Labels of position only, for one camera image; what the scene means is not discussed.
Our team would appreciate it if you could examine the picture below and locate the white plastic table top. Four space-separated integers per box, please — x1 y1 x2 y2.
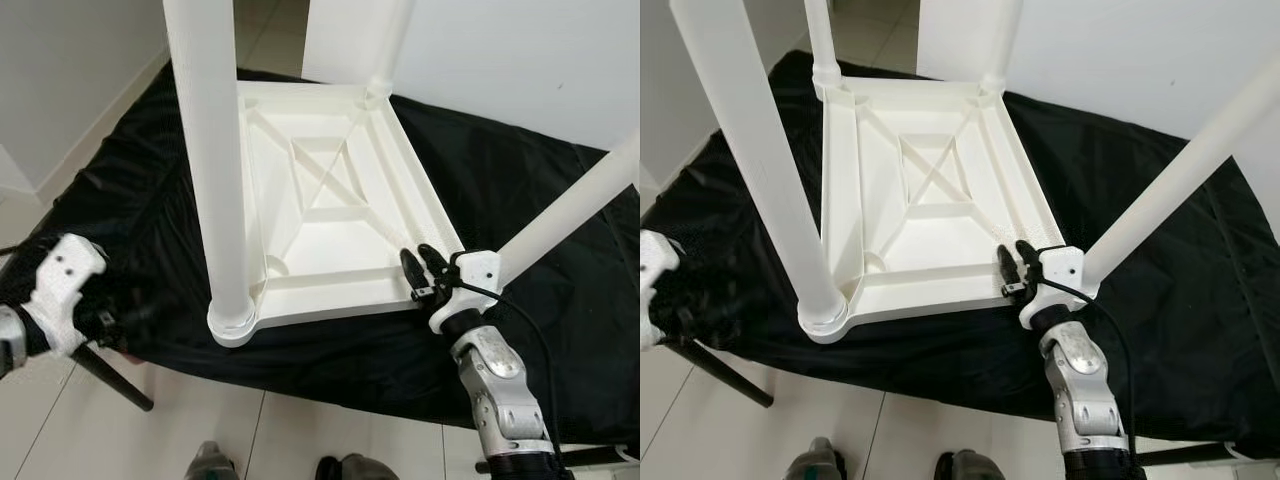
207 80 466 349
797 75 1099 346

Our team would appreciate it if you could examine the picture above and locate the black cloth table cover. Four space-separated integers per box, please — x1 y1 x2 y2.
640 48 1280 446
0 68 641 446

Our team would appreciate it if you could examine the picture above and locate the grey robot left leg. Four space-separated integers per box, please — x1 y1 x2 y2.
795 437 851 480
185 440 239 480

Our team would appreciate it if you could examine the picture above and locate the grey robot leg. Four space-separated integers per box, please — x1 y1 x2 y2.
795 437 851 480
315 453 401 480
935 450 1006 480
185 440 239 480

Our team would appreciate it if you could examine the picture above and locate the grey robot right leg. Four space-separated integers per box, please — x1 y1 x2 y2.
935 450 1006 480
315 453 401 480

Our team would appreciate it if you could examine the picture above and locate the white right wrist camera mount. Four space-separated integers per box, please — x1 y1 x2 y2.
1020 245 1099 329
428 250 499 336

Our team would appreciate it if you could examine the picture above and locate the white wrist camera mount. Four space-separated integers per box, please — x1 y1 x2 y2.
640 230 683 351
428 250 499 336
1020 245 1099 329
18 233 109 356

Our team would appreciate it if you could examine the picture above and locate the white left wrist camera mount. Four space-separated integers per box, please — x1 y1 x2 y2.
640 230 683 351
18 233 109 356

